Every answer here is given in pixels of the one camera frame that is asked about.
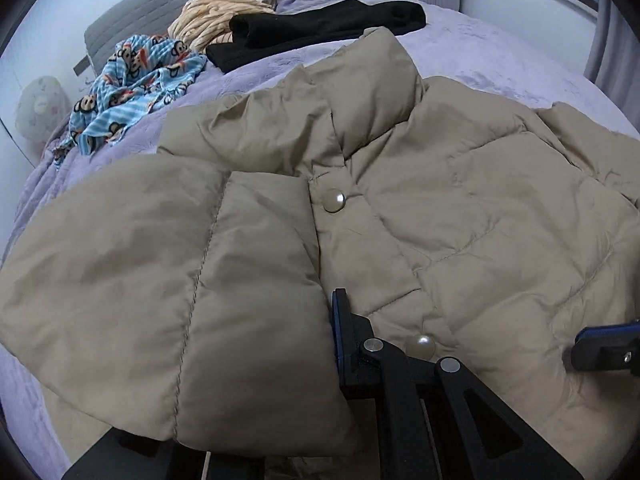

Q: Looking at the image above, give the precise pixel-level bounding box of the beige puffer jacket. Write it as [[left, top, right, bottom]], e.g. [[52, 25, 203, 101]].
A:
[[0, 26, 640, 480]]

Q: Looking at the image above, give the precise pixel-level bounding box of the blue monkey print fabric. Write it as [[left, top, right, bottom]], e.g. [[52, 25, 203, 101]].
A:
[[53, 35, 206, 166]]

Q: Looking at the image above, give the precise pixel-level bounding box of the white plush toy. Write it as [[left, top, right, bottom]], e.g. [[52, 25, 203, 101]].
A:
[[15, 76, 70, 144]]

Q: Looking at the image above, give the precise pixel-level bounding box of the black folded garment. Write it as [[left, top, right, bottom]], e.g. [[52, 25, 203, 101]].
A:
[[206, 0, 427, 74]]

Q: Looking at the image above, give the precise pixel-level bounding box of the yellow striped fuzzy garment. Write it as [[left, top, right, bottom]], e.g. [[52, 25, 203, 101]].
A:
[[167, 0, 274, 53]]

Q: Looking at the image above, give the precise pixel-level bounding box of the grey curtain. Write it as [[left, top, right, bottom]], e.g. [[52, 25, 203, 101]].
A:
[[585, 0, 640, 129]]

